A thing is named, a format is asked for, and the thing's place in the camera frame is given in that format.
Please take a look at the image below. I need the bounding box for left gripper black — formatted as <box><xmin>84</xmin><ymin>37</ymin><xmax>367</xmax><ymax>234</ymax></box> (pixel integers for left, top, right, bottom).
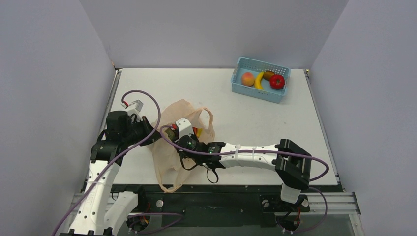
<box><xmin>122</xmin><ymin>116</ymin><xmax>162</xmax><ymax>146</ymax></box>

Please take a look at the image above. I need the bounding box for orange plastic bag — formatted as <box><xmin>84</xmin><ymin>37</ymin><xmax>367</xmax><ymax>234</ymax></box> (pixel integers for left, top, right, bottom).
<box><xmin>149</xmin><ymin>99</ymin><xmax>215</xmax><ymax>193</ymax></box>

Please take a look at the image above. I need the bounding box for fake dark plum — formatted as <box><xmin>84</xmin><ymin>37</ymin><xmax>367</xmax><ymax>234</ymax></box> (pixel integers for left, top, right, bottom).
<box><xmin>165</xmin><ymin>128</ymin><xmax>178</xmax><ymax>141</ymax></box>

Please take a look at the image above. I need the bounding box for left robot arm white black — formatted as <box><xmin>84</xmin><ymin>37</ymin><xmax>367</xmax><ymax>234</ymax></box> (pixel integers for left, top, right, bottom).
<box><xmin>65</xmin><ymin>109</ymin><xmax>160</xmax><ymax>236</ymax></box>

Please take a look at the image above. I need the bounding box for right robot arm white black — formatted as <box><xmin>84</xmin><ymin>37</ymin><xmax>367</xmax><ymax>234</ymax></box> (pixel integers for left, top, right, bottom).
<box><xmin>176</xmin><ymin>136</ymin><xmax>311</xmax><ymax>210</ymax></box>

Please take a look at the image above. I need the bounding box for fake yellow banana in bag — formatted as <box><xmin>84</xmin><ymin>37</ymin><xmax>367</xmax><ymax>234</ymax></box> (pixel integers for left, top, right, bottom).
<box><xmin>196</xmin><ymin>128</ymin><xmax>203</xmax><ymax>137</ymax></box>

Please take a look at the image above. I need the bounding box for fake peach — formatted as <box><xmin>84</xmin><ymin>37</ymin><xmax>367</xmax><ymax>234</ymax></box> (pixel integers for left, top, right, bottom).
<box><xmin>240</xmin><ymin>72</ymin><xmax>255</xmax><ymax>87</ymax></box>

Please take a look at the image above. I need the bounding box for fake brown kiwi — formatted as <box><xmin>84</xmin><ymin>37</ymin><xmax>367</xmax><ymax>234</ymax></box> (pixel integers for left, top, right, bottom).
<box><xmin>263</xmin><ymin>71</ymin><xmax>275</xmax><ymax>81</ymax></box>

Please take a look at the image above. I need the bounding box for fake red tomato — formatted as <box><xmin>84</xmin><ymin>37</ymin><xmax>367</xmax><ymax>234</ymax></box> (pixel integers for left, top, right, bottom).
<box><xmin>269</xmin><ymin>74</ymin><xmax>286</xmax><ymax>90</ymax></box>

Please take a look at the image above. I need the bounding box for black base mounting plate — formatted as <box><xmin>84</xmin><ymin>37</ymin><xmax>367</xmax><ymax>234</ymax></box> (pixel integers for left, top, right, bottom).
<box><xmin>110</xmin><ymin>184</ymin><xmax>342</xmax><ymax>232</ymax></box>

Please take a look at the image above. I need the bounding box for light blue plastic basket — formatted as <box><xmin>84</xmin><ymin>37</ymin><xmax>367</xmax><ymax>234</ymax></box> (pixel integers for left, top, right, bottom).
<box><xmin>231</xmin><ymin>57</ymin><xmax>291</xmax><ymax>103</ymax></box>

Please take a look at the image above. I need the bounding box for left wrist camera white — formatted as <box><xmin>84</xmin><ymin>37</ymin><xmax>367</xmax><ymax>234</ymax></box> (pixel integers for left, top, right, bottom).
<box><xmin>121</xmin><ymin>100</ymin><xmax>143</xmax><ymax>123</ymax></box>

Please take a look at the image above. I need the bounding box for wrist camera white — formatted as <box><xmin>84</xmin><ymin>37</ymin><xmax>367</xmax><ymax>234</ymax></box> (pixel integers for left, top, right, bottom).
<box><xmin>173</xmin><ymin>118</ymin><xmax>194</xmax><ymax>139</ymax></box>
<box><xmin>121</xmin><ymin>100</ymin><xmax>143</xmax><ymax>123</ymax></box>

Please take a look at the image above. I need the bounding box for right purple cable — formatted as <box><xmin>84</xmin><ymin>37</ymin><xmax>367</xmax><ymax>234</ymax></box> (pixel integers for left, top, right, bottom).
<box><xmin>159</xmin><ymin>125</ymin><xmax>330</xmax><ymax>235</ymax></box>

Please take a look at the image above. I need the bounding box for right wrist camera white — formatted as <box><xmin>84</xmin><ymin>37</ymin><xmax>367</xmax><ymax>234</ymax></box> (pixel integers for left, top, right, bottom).
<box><xmin>173</xmin><ymin>118</ymin><xmax>194</xmax><ymax>139</ymax></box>

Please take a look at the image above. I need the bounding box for aluminium rail frame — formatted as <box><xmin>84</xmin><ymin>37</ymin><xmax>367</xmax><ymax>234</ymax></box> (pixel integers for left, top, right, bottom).
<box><xmin>61</xmin><ymin>192</ymin><xmax>365</xmax><ymax>236</ymax></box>

